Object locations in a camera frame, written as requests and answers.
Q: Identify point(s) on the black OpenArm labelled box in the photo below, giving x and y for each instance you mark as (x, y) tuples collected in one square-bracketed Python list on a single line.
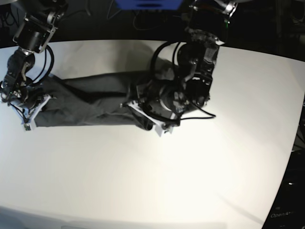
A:
[(288, 209)]

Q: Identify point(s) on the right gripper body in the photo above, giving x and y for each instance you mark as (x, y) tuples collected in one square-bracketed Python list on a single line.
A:
[(26, 99)]

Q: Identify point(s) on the grey T-shirt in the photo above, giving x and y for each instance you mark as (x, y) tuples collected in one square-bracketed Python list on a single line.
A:
[(93, 100)]

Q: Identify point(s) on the blue plastic box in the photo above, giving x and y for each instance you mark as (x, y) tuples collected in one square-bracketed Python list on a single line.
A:
[(149, 4)]

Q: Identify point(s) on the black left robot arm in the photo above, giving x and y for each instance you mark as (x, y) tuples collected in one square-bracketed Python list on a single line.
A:
[(185, 85)]

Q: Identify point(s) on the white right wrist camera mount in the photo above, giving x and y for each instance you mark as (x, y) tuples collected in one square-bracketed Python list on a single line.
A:
[(28, 112)]

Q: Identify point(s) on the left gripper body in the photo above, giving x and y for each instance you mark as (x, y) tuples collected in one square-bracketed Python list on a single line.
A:
[(162, 99)]

